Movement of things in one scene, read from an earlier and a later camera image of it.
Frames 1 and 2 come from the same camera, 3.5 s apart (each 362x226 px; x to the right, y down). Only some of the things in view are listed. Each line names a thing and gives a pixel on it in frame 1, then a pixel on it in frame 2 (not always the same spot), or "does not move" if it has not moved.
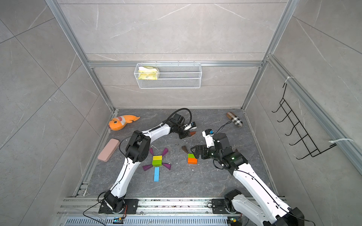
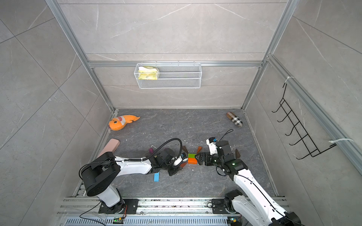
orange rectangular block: [192, 161] does not move
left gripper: [186, 134] -> [176, 168]
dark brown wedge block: [185, 148] does not move
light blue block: [156, 174] does not move
